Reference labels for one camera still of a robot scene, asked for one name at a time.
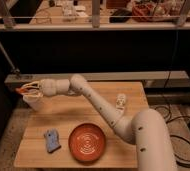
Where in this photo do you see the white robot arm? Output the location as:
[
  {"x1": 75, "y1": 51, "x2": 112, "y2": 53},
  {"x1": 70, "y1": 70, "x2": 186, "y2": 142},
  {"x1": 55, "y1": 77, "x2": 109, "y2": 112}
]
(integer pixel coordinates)
[{"x1": 21, "y1": 74, "x2": 177, "y2": 171}]

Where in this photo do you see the black floor cable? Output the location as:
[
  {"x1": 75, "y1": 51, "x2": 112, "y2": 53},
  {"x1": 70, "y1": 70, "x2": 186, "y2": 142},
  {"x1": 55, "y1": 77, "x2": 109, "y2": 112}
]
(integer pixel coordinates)
[{"x1": 154, "y1": 105, "x2": 190, "y2": 169}]

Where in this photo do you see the small white figurine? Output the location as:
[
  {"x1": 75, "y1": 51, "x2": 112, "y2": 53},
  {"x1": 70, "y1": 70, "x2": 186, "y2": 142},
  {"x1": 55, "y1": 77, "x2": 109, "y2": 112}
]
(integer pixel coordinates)
[{"x1": 116, "y1": 93, "x2": 127, "y2": 110}]

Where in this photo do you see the metal railing shelf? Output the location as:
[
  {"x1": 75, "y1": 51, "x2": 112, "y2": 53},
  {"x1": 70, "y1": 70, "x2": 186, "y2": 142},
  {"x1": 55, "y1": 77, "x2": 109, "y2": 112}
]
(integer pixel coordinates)
[{"x1": 0, "y1": 0, "x2": 190, "y2": 31}]

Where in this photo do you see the blue sponge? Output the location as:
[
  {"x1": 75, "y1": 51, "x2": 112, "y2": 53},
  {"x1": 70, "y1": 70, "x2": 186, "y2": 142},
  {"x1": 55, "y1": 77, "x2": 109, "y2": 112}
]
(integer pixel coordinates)
[{"x1": 44, "y1": 129, "x2": 61, "y2": 153}]

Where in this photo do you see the orange ridged bowl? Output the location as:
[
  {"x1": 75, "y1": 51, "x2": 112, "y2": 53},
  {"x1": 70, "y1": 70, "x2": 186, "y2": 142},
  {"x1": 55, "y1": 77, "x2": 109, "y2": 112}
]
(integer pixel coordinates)
[{"x1": 68, "y1": 123, "x2": 106, "y2": 163}]

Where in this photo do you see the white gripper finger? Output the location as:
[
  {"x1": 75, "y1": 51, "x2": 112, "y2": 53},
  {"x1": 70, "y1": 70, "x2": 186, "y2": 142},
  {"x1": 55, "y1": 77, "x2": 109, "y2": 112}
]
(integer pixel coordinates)
[
  {"x1": 22, "y1": 91, "x2": 43, "y2": 98},
  {"x1": 21, "y1": 81, "x2": 40, "y2": 89}
]

